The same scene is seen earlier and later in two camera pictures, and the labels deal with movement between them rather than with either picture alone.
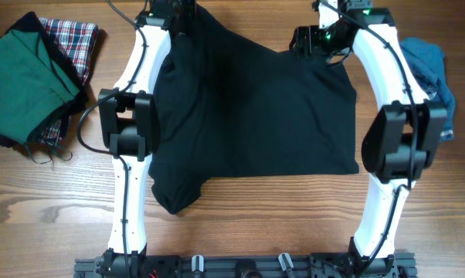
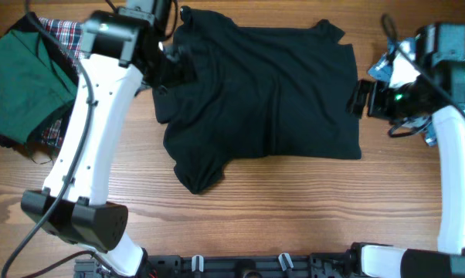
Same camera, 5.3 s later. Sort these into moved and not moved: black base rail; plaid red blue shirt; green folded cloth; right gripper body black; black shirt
Moved: right gripper body black; black shirt
Not moved: green folded cloth; black base rail; plaid red blue shirt
